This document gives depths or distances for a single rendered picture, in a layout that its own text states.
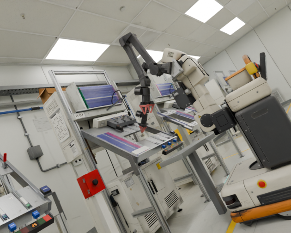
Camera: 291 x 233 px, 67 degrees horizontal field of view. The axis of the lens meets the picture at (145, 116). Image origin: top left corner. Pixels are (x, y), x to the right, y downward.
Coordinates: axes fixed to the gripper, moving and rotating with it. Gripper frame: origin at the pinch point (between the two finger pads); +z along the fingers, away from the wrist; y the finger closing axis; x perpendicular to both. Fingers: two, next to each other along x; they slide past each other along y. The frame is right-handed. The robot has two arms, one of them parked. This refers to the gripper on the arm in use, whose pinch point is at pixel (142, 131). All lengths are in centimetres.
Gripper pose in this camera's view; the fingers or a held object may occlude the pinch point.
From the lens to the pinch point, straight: 234.1
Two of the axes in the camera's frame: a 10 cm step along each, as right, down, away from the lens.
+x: 8.1, 2.8, -5.2
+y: -5.7, 1.6, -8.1
